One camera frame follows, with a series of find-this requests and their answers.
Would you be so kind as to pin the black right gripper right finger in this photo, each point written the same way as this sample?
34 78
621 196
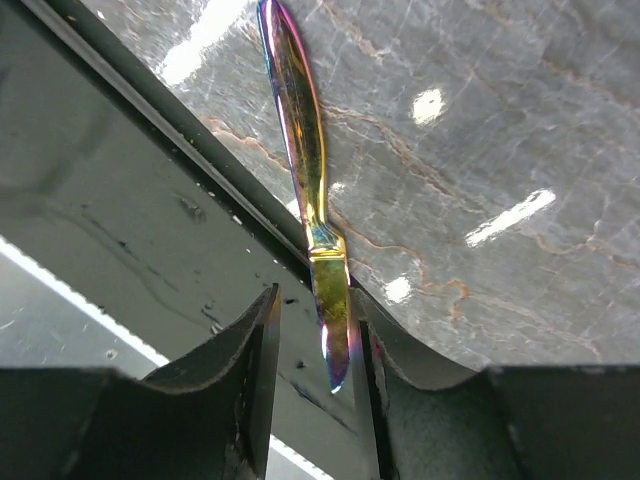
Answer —
424 416

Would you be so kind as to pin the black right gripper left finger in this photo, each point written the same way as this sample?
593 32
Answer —
205 415

